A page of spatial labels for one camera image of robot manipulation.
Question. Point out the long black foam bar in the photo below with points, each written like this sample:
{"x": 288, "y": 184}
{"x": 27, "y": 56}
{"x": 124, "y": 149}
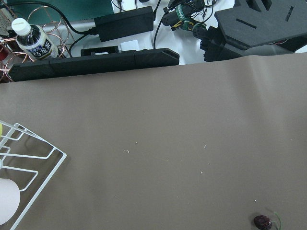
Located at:
{"x": 93, "y": 64}

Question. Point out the black foam gripper stand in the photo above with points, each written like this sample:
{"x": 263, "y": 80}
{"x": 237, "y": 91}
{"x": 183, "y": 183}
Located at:
{"x": 256, "y": 27}

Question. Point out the green cutting mat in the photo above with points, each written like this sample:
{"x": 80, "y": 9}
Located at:
{"x": 72, "y": 9}

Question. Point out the tea bottle white cap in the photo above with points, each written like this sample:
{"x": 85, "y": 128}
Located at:
{"x": 33, "y": 40}

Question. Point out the black power adapter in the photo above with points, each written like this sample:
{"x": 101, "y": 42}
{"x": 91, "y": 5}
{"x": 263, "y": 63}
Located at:
{"x": 124, "y": 24}

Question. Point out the white wire cup rack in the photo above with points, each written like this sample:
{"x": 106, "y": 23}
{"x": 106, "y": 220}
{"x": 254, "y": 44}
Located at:
{"x": 30, "y": 161}

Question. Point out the dark red cherry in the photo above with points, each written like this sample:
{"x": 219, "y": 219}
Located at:
{"x": 262, "y": 222}

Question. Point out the yellow plastic cup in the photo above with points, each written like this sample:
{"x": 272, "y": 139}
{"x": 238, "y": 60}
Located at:
{"x": 1, "y": 129}

